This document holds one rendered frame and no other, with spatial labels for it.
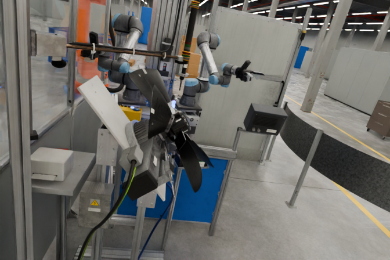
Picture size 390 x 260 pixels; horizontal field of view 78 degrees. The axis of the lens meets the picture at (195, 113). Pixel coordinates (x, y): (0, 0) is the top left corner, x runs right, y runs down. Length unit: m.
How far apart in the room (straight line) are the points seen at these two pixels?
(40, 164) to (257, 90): 2.69
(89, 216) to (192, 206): 1.00
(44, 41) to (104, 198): 0.77
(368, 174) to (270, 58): 1.69
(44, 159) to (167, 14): 1.42
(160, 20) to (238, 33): 1.30
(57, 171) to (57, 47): 0.62
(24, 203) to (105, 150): 0.38
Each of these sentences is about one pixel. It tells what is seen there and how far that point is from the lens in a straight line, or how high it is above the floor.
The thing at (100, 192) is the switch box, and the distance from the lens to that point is 1.34.
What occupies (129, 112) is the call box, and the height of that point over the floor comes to 1.06.
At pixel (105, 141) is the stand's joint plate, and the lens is 1.27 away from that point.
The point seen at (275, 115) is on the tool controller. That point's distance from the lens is 1.84.
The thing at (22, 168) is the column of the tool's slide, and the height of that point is 1.05.
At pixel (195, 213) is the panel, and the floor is 0.22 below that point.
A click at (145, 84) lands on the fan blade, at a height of 1.36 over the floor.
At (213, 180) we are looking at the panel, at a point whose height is 0.57.
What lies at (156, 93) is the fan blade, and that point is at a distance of 1.02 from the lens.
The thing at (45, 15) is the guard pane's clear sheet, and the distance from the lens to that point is 1.50.
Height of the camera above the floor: 1.68
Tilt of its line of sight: 19 degrees down
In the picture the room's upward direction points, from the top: 12 degrees clockwise
